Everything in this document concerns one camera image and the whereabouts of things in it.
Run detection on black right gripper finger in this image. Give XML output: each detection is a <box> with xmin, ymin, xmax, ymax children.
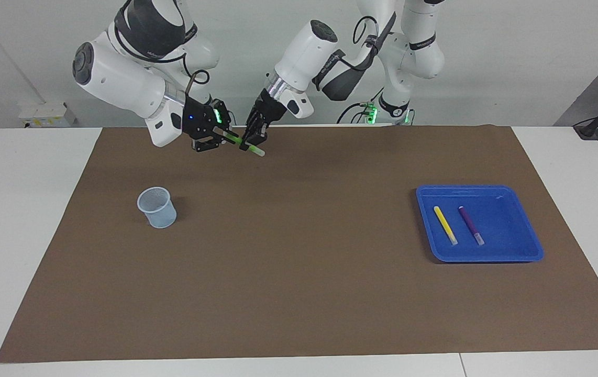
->
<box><xmin>210</xmin><ymin>98</ymin><xmax>236</xmax><ymax>132</ymax></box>
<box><xmin>193</xmin><ymin>134</ymin><xmax>225</xmax><ymax>153</ymax></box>

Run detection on green pen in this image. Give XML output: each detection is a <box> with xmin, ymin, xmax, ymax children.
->
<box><xmin>214</xmin><ymin>127</ymin><xmax>267</xmax><ymax>158</ymax></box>

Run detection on yellow pen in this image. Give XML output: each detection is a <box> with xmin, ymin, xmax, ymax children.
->
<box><xmin>433</xmin><ymin>206</ymin><xmax>458</xmax><ymax>246</ymax></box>

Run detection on purple pen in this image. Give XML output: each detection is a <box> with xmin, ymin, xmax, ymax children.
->
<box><xmin>458</xmin><ymin>206</ymin><xmax>485</xmax><ymax>246</ymax></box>

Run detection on blue plastic tray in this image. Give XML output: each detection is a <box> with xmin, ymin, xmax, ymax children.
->
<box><xmin>416</xmin><ymin>184</ymin><xmax>544</xmax><ymax>263</ymax></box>

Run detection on clear plastic cup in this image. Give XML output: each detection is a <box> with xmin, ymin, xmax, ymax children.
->
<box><xmin>137</xmin><ymin>187</ymin><xmax>178</xmax><ymax>229</ymax></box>

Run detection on white power strip box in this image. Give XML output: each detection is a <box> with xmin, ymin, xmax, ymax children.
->
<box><xmin>18</xmin><ymin>102</ymin><xmax>77</xmax><ymax>128</ymax></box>

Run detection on brown table mat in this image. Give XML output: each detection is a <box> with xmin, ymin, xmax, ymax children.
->
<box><xmin>0</xmin><ymin>125</ymin><xmax>598</xmax><ymax>363</ymax></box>

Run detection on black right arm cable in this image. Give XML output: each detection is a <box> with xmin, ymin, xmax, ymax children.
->
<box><xmin>181</xmin><ymin>50</ymin><xmax>211</xmax><ymax>97</ymax></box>

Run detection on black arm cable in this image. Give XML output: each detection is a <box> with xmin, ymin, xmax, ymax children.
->
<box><xmin>181</xmin><ymin>50</ymin><xmax>211</xmax><ymax>97</ymax></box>
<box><xmin>352</xmin><ymin>15</ymin><xmax>383</xmax><ymax>53</ymax></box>

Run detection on black base cables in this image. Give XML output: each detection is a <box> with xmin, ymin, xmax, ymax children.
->
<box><xmin>337</xmin><ymin>86</ymin><xmax>383</xmax><ymax>125</ymax></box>

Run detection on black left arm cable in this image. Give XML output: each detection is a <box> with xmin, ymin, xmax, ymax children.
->
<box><xmin>352</xmin><ymin>15</ymin><xmax>383</xmax><ymax>53</ymax></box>

